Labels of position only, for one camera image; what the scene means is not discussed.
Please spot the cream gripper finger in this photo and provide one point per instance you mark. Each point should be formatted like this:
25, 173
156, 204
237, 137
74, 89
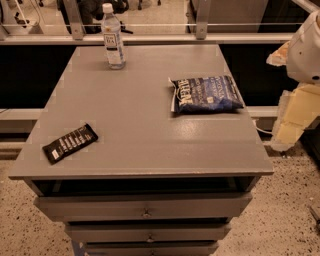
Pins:
279, 56
296, 112

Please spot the black rxbar chocolate wrapper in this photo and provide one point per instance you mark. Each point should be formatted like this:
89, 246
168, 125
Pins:
69, 143

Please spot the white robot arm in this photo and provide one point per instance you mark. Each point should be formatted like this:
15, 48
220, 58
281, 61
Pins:
303, 59

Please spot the clear plastic water bottle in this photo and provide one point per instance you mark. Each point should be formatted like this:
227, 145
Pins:
111, 30

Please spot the blue chip bag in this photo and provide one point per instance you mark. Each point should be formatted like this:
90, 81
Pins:
205, 94

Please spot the top grey drawer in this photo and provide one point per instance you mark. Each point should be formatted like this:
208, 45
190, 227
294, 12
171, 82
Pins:
143, 207

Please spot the grey drawer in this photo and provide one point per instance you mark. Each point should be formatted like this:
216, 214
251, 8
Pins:
185, 248
148, 232
143, 207

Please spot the grey drawer cabinet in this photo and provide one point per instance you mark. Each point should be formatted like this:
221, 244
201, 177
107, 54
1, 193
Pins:
142, 147

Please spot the middle grey drawer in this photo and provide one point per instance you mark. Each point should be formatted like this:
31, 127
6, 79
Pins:
148, 232

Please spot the bottom grey drawer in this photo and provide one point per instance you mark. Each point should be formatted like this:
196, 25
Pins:
185, 248

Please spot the metal railing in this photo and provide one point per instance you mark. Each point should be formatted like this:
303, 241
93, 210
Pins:
23, 23

